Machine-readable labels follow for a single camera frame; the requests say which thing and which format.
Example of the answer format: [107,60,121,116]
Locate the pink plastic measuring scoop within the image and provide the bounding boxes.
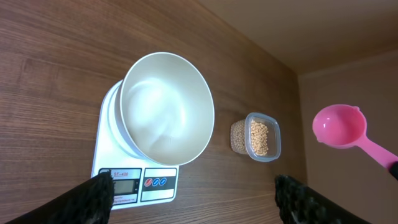
[312,104,397,178]

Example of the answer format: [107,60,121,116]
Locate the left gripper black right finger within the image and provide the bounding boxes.
[274,175,369,224]

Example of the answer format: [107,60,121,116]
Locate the white bowl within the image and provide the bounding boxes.
[114,52,215,166]

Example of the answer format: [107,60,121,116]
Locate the clear plastic container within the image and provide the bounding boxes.
[230,113,282,162]

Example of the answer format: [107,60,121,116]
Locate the white digital kitchen scale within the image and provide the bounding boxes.
[91,82,179,210]

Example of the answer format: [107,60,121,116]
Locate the soybeans in container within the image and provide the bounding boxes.
[230,120,268,156]

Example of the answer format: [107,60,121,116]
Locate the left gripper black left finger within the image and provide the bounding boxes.
[7,171,114,224]

